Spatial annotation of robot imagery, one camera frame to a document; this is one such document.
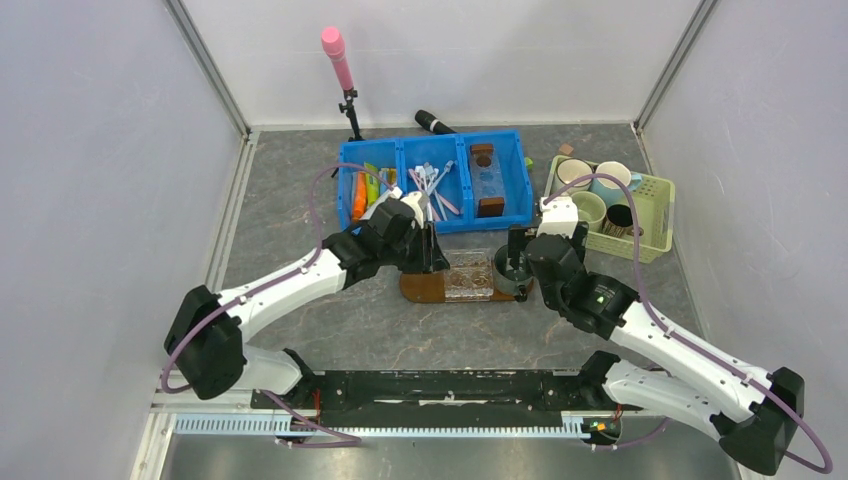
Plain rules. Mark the green toothpaste tube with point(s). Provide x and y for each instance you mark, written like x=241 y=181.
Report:
x=372 y=184

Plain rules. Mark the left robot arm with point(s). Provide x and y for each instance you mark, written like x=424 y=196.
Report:
x=207 y=343

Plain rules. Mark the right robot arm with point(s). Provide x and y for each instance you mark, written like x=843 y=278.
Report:
x=752 y=413

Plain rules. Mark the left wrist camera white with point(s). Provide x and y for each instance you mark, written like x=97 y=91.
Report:
x=417 y=201

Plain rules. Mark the blue three-compartment bin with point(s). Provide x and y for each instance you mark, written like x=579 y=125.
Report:
x=404 y=153

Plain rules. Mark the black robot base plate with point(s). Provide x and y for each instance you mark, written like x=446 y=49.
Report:
x=447 y=398

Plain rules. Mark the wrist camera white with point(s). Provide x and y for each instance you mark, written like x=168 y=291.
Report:
x=558 y=216
x=417 y=201

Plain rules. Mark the clear acrylic toothbrush holder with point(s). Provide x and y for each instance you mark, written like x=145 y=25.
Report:
x=469 y=278

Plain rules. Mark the black microphone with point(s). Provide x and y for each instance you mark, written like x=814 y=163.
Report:
x=432 y=124

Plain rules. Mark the light blue mug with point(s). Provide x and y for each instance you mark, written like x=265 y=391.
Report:
x=609 y=190

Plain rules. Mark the orange toothpaste tube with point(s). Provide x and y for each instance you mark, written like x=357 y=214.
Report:
x=359 y=203

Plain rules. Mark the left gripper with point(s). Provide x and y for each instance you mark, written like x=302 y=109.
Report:
x=430 y=255

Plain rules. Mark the oval wooden tray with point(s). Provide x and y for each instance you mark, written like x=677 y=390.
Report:
x=429 y=289

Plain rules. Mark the white toothbrush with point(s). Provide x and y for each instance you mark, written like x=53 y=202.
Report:
x=422 y=177

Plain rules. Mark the dark brown mug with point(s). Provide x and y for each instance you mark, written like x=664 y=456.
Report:
x=618 y=222

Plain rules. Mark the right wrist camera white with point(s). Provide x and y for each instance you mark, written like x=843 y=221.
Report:
x=558 y=216

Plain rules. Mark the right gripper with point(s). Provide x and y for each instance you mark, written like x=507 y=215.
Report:
x=516 y=241

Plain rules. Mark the white cable duct strip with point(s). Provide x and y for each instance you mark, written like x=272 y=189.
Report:
x=282 y=425

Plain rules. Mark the pink microphone on stand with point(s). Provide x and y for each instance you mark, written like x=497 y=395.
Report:
x=334 y=47

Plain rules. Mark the light blue toothbrush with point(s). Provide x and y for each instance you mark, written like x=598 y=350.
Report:
x=437 y=180

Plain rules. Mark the acrylic holder with wood ends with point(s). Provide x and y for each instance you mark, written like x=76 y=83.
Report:
x=487 y=181

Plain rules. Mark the dark green enamel mug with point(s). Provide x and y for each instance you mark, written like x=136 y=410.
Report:
x=511 y=274

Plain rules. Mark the light green mug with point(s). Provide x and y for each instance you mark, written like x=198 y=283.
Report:
x=591 y=209

